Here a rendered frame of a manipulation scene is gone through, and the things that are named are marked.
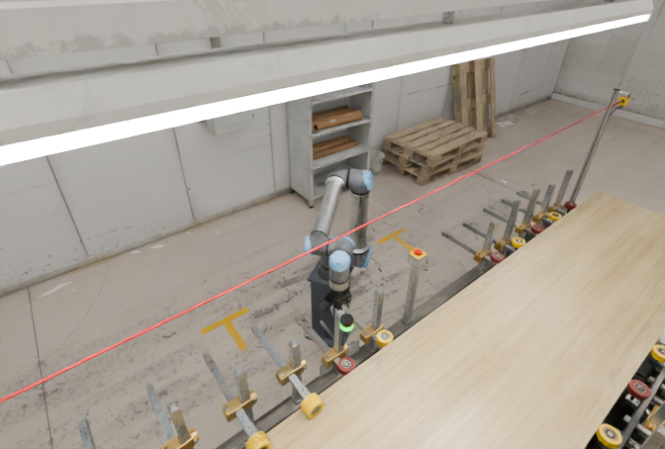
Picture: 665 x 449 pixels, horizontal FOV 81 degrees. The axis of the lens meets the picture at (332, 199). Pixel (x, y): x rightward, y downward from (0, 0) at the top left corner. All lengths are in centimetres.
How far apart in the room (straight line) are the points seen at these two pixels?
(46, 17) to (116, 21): 7
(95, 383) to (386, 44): 302
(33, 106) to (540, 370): 208
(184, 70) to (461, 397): 172
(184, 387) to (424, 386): 175
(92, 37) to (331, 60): 35
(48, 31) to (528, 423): 195
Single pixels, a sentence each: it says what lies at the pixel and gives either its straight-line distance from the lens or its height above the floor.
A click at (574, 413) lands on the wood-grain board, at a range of 211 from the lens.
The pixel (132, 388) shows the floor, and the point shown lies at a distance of 324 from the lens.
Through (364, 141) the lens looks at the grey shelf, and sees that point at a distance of 484.
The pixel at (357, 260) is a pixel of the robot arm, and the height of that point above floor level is 81.
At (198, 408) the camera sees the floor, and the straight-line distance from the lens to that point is 301.
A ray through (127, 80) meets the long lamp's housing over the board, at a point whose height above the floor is 237.
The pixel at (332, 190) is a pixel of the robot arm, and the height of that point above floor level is 141.
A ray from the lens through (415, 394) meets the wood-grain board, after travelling 193.
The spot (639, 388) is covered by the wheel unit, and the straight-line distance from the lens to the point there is 234.
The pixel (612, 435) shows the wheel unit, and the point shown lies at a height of 91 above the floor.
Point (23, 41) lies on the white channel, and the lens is 57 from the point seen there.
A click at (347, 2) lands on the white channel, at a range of 75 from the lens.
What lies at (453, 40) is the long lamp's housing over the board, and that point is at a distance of 96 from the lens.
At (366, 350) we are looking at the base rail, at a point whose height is 70.
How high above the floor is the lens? 252
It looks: 32 degrees down
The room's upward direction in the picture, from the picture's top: 1 degrees clockwise
